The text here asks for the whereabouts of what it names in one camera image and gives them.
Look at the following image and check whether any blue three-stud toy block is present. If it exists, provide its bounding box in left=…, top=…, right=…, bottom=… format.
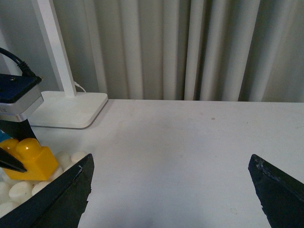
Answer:
left=0, top=130, right=12, bottom=142

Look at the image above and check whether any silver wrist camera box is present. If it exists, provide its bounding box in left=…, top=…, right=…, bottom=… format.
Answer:
left=0, top=74, right=44, bottom=122

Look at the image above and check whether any grey pleated curtain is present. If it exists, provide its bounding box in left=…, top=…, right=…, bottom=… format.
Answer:
left=0, top=0, right=304, bottom=103

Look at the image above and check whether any white desk lamp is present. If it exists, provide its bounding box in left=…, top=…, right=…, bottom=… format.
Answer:
left=29, top=0, right=108, bottom=129

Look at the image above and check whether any black camera cable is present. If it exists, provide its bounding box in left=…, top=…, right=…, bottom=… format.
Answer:
left=0, top=47, right=37, bottom=77

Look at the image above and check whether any white lamp power cable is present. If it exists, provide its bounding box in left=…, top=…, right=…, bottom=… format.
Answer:
left=74, top=81, right=86, bottom=93

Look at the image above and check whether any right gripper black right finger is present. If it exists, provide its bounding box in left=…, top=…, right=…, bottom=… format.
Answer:
left=248, top=154, right=304, bottom=228

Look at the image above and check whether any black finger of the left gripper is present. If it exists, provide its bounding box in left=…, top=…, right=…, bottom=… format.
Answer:
left=0, top=120, right=37, bottom=140
left=0, top=148, right=27, bottom=172

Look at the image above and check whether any yellow two-stud toy block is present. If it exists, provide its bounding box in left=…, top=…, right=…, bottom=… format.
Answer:
left=0, top=138, right=58, bottom=181

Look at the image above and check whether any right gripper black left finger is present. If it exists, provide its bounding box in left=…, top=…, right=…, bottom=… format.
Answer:
left=0, top=154, right=95, bottom=228

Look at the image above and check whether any white studded base plate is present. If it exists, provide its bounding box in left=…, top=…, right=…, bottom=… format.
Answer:
left=0, top=151, right=87, bottom=217

